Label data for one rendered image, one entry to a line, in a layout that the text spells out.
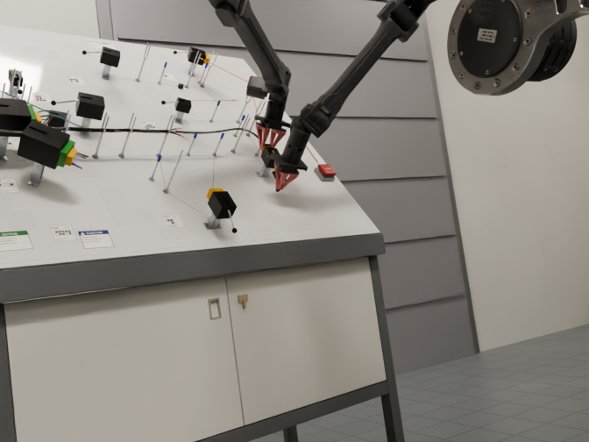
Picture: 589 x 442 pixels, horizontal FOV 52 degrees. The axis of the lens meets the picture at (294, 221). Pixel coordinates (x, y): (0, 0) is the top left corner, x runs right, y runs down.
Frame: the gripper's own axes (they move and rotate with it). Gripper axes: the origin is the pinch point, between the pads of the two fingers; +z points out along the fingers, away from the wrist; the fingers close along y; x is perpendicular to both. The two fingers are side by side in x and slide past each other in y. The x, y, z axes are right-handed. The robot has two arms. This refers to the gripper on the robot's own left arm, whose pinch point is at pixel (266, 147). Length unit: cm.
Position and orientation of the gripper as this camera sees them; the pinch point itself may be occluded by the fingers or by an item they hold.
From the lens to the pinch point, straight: 193.8
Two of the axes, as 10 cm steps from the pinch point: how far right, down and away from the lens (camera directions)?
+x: 4.9, 3.3, -8.1
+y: -8.4, -0.7, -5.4
